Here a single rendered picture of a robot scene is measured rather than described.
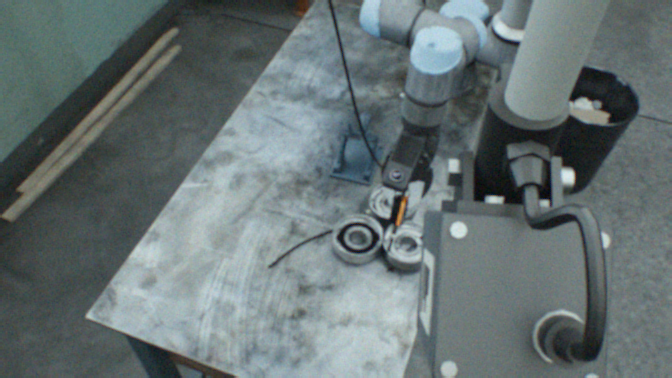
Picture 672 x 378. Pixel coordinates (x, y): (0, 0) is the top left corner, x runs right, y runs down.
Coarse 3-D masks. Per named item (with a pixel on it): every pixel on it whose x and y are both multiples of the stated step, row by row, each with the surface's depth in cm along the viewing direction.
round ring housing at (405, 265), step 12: (408, 228) 122; (420, 228) 121; (384, 240) 118; (396, 240) 119; (408, 240) 121; (420, 240) 119; (384, 252) 118; (408, 252) 117; (396, 264) 116; (408, 264) 115; (420, 264) 116
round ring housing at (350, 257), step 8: (352, 216) 122; (360, 216) 122; (336, 224) 120; (344, 224) 122; (376, 224) 121; (336, 232) 120; (352, 232) 121; (360, 232) 122; (368, 232) 121; (376, 232) 121; (336, 240) 119; (368, 240) 119; (336, 248) 118; (360, 248) 118; (376, 248) 117; (344, 256) 117; (352, 256) 116; (360, 256) 116; (368, 256) 116
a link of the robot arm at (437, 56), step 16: (432, 32) 90; (448, 32) 91; (416, 48) 90; (432, 48) 88; (448, 48) 88; (416, 64) 91; (432, 64) 89; (448, 64) 89; (464, 64) 95; (416, 80) 92; (432, 80) 91; (448, 80) 92; (416, 96) 94; (432, 96) 93; (448, 96) 95
